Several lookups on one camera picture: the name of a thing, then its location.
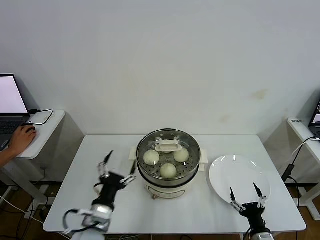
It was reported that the white round plate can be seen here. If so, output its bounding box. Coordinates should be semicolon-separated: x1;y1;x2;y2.
209;154;272;210

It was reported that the black power adapter with cable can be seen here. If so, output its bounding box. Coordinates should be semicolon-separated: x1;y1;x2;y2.
281;163;296;182

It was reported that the perforated steel steamer basket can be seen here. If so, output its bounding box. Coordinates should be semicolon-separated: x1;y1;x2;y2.
136;128;202;188

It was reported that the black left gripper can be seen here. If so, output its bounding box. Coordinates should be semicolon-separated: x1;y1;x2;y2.
97;149;138;206

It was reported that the person's right forearm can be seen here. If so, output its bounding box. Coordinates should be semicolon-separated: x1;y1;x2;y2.
0;149;19;171

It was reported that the white side table with laptop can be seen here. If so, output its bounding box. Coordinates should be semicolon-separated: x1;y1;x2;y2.
0;109;85;208

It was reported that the white side table with label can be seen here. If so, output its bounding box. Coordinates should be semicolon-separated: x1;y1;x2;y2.
263;117;320;221

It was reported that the person's right hand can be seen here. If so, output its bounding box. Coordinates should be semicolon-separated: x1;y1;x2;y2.
7;125;38;158

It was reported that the glass lid with cream handle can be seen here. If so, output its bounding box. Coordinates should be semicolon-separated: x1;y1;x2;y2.
136;128;201;176

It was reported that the grey laptop with pink screen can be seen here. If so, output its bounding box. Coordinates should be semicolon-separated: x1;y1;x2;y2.
0;73;32;152

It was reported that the thin black laptop cable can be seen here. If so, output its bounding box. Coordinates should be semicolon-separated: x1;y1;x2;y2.
23;109;54;127

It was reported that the dark laptop with dark screen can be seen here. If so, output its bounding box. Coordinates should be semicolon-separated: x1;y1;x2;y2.
308;99;320;139

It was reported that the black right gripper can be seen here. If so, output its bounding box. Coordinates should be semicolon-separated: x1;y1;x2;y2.
229;182;270;230

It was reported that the white cable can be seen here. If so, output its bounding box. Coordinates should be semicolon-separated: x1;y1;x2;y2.
291;138;320;163

